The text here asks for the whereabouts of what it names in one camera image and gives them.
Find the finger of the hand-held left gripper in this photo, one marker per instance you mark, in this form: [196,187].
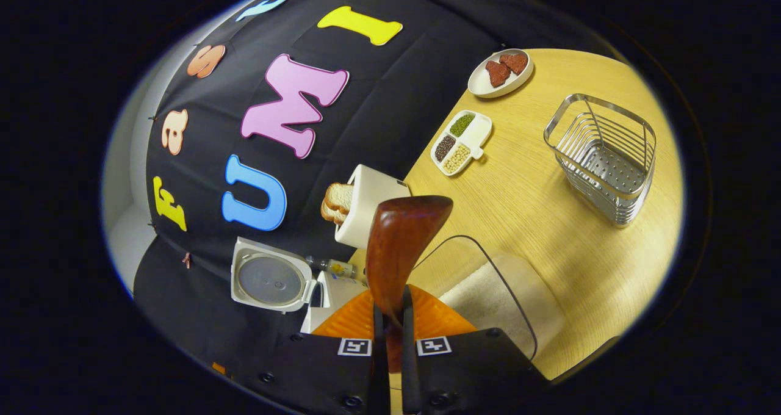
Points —
[218,368]

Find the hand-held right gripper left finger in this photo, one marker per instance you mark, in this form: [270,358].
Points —
[323,366]

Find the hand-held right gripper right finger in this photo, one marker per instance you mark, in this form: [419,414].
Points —
[464,372]

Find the white rice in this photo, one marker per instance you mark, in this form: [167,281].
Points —
[488,299]

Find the white rice cooker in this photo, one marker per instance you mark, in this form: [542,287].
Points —
[268,277]

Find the wooden spoon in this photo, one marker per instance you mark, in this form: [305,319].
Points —
[396,244]

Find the small clear bottle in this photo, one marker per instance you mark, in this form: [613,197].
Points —
[332,267]

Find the clear glass container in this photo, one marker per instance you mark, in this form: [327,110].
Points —
[518,268]

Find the bread slice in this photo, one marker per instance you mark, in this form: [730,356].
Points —
[332,215]
[340,196]

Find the white toaster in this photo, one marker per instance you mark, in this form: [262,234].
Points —
[372,195]

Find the white divided bean dish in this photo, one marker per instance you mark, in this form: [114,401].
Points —
[460,141]

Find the white round plate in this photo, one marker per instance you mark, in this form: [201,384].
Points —
[482,85]

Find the red meat slice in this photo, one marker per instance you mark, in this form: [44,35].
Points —
[514,63]
[498,73]

